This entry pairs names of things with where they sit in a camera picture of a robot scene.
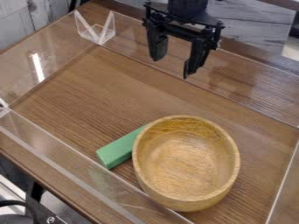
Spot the clear acrylic front wall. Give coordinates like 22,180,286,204
0,108,192,224

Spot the clear acrylic corner bracket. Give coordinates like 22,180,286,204
73,10,116,46

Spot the black cable under table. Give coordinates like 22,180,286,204
0,199,40,224

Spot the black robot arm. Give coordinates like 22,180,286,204
142,0,224,79

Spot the black table leg bracket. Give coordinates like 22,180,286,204
25,181,68,224

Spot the brown wooden bowl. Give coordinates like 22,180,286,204
132,115,240,212

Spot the green rectangular block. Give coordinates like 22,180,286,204
96,126,145,170

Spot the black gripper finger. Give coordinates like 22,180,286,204
182,38,210,79
146,25,168,61

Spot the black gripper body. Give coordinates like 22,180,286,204
144,0,224,46

